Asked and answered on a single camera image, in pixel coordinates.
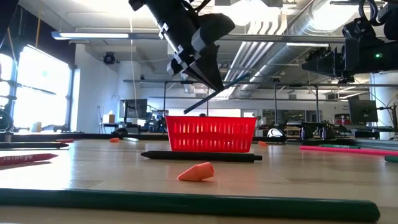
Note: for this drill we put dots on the dark green crayon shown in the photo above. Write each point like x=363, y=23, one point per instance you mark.
x=392, y=158

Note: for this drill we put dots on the black computer monitor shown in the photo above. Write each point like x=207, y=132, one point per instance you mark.
x=362, y=110
x=133, y=109

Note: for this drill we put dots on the red plastic bin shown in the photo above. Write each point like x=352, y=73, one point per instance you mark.
x=211, y=137

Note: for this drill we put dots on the person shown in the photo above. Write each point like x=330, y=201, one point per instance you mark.
x=202, y=115

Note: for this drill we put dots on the silver ventilation duct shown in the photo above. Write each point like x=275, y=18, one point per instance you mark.
x=276, y=56

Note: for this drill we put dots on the black pen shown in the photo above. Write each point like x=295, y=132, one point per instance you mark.
x=202, y=156
x=31, y=145

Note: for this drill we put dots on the light green pencil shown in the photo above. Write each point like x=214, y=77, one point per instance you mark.
x=130, y=139

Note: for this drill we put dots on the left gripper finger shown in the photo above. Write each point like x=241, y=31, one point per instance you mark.
x=210, y=68
x=192, y=76

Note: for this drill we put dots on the black ceiling camera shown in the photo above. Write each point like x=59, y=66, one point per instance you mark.
x=109, y=58

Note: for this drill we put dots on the black metal rack frame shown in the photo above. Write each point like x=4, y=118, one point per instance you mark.
x=295, y=84

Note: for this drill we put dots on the orange eraser cap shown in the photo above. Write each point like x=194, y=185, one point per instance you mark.
x=114, y=140
x=199, y=172
x=262, y=143

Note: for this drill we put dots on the black hole punch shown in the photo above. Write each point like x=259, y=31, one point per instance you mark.
x=311, y=125

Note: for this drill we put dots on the black table frame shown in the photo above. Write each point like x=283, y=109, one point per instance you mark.
x=93, y=136

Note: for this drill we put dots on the cardboard box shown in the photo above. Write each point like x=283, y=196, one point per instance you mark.
x=110, y=119

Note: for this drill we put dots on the white rounded device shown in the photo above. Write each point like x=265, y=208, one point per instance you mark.
x=275, y=133

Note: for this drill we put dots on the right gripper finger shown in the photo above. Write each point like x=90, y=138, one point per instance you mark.
x=326, y=63

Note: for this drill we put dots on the pink pencil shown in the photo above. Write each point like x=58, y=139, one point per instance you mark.
x=348, y=150

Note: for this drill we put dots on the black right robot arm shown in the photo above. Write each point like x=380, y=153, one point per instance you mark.
x=388, y=59

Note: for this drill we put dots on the dark green pencil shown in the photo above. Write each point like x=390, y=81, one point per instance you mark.
x=186, y=203

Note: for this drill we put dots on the ceiling light fixture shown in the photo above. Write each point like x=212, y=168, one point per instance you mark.
x=93, y=35

